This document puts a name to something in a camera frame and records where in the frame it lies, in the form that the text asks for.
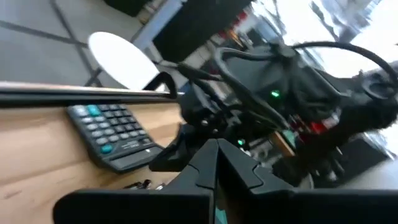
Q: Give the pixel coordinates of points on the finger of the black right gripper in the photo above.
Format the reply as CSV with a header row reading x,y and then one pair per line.
x,y
174,158

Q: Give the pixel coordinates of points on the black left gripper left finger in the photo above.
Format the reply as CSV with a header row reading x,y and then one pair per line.
x,y
140,205

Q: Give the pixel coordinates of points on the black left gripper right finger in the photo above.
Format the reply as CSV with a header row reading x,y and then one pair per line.
x,y
311,207

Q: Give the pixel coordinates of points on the green plastic bin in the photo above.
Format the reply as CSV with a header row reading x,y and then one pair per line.
x,y
220,217

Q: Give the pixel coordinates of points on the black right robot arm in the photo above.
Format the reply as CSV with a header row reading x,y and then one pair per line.
x,y
311,90

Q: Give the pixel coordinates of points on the black tray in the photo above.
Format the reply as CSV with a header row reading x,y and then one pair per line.
x,y
115,137

